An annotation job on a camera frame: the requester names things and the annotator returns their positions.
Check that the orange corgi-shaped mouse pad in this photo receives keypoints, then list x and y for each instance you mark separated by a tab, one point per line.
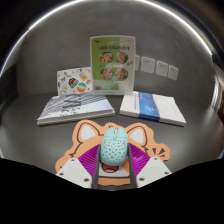
88	133

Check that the white book with blue band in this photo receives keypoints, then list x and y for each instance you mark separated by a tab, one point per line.
150	107

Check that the green menu sign stand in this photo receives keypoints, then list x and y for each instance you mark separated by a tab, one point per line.
112	65

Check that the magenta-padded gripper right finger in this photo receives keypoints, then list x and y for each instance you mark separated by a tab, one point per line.
151	170

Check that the grey striped book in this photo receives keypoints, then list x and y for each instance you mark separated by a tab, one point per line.
75	106

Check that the black-framed glass partition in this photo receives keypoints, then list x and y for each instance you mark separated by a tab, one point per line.
218	95

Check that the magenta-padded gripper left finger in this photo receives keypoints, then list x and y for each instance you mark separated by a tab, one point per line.
74	171

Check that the white ceiling light strip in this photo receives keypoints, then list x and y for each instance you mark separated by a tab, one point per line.
31	25

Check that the mint green computer mouse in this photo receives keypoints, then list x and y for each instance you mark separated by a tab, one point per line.
114	146

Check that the white sticker-print card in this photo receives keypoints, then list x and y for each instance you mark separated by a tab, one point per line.
74	81

